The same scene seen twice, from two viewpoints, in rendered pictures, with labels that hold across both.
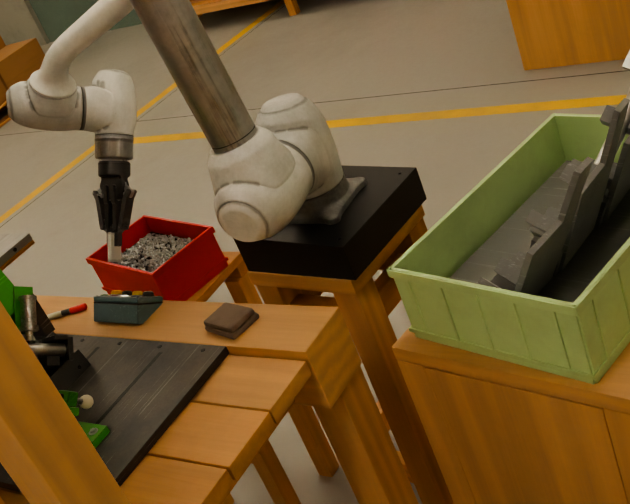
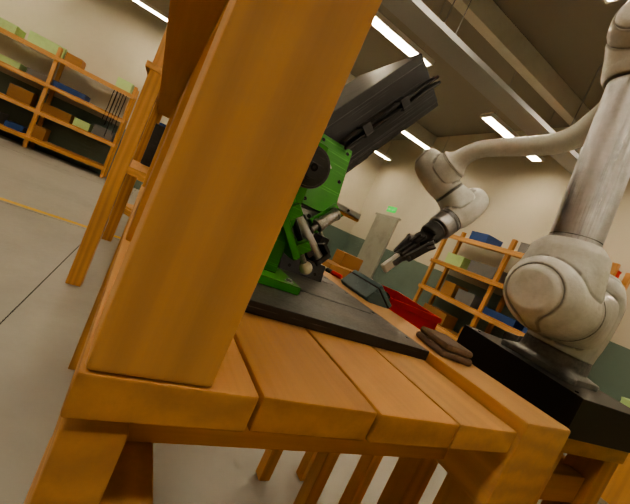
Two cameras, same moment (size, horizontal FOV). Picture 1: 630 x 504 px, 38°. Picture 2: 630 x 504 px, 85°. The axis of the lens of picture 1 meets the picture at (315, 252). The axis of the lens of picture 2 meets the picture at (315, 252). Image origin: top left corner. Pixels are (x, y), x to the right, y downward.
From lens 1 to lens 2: 1.24 m
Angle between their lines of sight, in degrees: 30
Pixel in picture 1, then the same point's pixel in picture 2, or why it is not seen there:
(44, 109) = (438, 166)
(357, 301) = not seen: hidden behind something
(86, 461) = (307, 95)
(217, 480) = (358, 409)
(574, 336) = not seen: outside the picture
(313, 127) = (619, 305)
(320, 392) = (491, 481)
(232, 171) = (564, 249)
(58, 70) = (469, 153)
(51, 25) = not seen: hidden behind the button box
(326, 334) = (548, 437)
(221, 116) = (595, 209)
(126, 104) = (476, 209)
